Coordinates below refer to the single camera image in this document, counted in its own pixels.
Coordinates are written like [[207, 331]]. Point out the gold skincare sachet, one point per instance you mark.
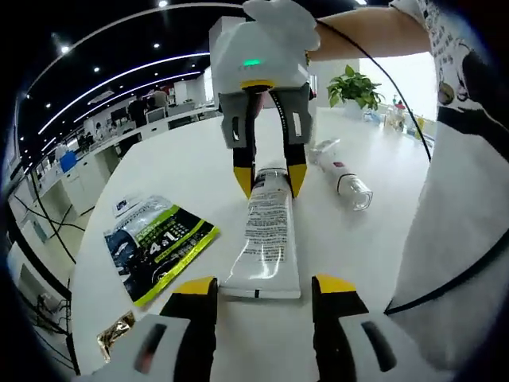
[[117, 334]]

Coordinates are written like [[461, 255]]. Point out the white skincare tube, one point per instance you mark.
[[266, 238]]

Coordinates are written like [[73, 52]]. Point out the small white skincare sachet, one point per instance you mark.
[[126, 205]]

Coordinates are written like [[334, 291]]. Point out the small white skincare bottle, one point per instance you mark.
[[338, 173], [325, 146]]

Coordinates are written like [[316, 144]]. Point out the potted green plant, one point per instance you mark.
[[354, 89]]

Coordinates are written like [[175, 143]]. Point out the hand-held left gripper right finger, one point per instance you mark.
[[338, 338]]

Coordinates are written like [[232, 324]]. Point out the green black skincare packet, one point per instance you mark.
[[159, 246]]

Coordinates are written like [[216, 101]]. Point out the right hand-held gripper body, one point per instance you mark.
[[262, 44]]

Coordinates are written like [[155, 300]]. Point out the white office desk row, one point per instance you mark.
[[99, 159]]

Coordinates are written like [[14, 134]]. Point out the small colourful desk items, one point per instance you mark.
[[399, 115]]

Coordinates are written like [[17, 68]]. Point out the blue storage box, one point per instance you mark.
[[68, 162]]

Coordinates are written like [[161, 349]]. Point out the blue tissue pack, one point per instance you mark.
[[373, 118]]

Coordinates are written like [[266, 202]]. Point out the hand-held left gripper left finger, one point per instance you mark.
[[187, 342]]

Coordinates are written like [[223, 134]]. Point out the person in white shirt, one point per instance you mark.
[[457, 219]]

